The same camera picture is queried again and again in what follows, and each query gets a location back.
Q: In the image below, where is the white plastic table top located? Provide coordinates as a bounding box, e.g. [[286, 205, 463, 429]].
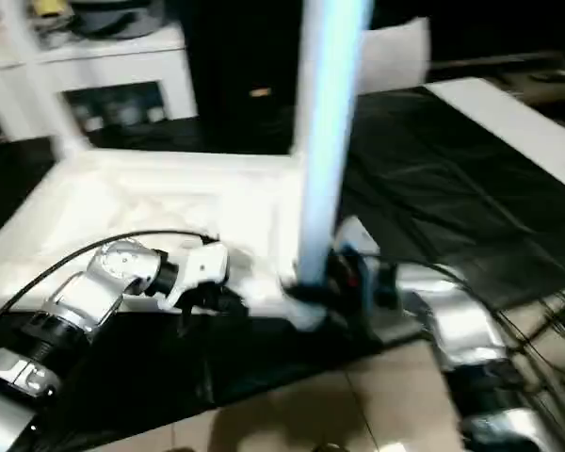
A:
[[0, 149, 331, 331]]

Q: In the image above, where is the black table mat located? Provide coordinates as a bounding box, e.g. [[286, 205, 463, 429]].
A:
[[0, 89, 565, 448]]

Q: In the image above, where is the white pillow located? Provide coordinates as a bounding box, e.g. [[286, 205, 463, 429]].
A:
[[357, 17, 433, 95]]

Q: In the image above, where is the white flat board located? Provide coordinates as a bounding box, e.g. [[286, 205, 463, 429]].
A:
[[426, 76, 565, 200]]

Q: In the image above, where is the white glass-door cabinet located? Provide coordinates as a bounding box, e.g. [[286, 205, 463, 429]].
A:
[[0, 18, 200, 143]]

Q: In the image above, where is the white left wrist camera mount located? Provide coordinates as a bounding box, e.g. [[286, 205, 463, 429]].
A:
[[153, 239, 231, 313]]

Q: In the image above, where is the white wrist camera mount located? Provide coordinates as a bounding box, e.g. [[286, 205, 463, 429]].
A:
[[153, 239, 231, 313], [337, 215, 399, 331]]

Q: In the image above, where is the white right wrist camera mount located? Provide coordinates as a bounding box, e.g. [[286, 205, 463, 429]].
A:
[[337, 215, 399, 331]]

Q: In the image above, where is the grey floor cable bundle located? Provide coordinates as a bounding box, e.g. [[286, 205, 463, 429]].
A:
[[493, 282, 565, 393]]

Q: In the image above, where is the grey bag with black strap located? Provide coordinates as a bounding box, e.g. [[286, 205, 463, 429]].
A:
[[69, 0, 160, 40]]

